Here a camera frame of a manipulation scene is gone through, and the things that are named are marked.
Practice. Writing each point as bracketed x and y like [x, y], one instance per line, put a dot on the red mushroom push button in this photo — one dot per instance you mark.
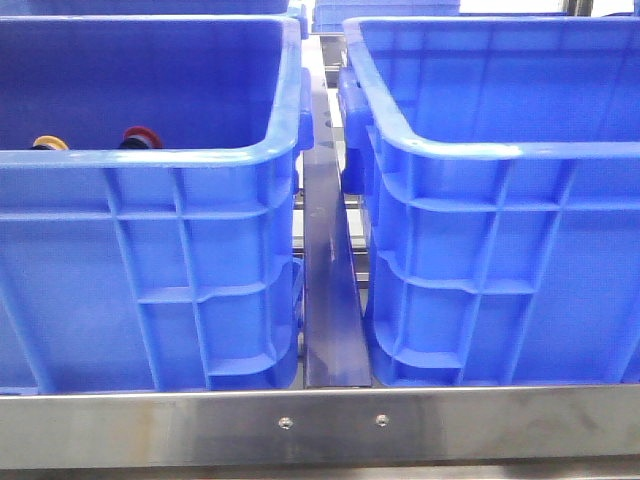
[140, 137]

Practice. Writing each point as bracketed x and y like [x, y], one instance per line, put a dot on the blue plastic crate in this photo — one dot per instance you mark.
[161, 269]
[501, 179]

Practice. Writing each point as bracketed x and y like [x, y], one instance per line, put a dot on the blue crate far centre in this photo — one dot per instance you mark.
[328, 16]

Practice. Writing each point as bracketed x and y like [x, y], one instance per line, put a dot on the blue plastic crate right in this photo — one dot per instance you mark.
[501, 179]

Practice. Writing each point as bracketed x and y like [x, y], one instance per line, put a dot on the yellow mushroom push button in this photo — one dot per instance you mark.
[49, 142]

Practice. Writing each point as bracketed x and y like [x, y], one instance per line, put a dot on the blue plastic crate left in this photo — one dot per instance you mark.
[161, 269]

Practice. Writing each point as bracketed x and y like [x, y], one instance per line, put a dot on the stainless steel front rail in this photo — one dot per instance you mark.
[315, 427]

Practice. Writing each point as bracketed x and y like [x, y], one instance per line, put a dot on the blue crate far left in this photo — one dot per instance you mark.
[293, 9]

